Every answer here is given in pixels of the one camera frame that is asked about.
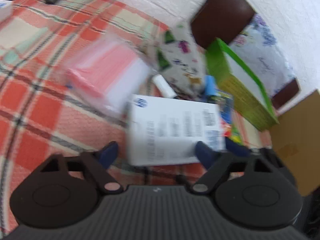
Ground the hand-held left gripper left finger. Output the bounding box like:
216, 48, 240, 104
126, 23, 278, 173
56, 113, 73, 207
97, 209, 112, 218
40, 141, 123, 195

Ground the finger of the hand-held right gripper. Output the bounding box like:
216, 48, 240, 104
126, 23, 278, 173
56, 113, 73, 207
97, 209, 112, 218
225, 137, 297, 184

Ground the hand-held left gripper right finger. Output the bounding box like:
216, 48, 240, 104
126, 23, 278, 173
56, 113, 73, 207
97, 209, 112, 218
191, 141, 275, 193

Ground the red green card packet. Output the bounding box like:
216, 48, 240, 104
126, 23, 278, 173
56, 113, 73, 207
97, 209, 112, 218
223, 120, 244, 145

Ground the blue card packet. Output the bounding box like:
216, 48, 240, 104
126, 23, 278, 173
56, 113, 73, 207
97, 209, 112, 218
214, 90, 235, 128

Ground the white printed cardboard box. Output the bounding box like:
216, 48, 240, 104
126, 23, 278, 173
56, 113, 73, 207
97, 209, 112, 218
126, 94, 226, 167

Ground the green cardboard box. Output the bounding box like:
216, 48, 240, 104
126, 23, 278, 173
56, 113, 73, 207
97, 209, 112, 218
205, 37, 279, 132

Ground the printed cloth pouch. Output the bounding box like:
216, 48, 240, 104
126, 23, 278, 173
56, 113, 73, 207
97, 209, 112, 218
140, 24, 208, 98

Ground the brown cardboard box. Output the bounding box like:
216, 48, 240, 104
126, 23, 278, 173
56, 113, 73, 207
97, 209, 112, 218
269, 89, 320, 197

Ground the blue cylinder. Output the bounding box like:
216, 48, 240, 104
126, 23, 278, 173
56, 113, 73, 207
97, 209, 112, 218
204, 75, 217, 97

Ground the white roll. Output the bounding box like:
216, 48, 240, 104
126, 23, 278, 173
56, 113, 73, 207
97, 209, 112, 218
152, 74, 177, 98

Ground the pink white plastic packet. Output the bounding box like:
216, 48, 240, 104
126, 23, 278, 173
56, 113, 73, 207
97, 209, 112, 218
65, 39, 152, 112

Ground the plaid blanket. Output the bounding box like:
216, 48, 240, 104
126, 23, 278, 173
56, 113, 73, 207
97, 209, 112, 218
0, 0, 275, 233

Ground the floral plastic bag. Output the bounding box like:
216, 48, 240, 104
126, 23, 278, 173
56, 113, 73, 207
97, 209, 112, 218
229, 14, 296, 98

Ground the brown headboard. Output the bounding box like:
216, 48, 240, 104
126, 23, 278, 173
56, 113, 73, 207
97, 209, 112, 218
190, 0, 300, 110

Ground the white blue box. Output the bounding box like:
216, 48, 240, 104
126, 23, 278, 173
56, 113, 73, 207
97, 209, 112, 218
0, 0, 13, 22

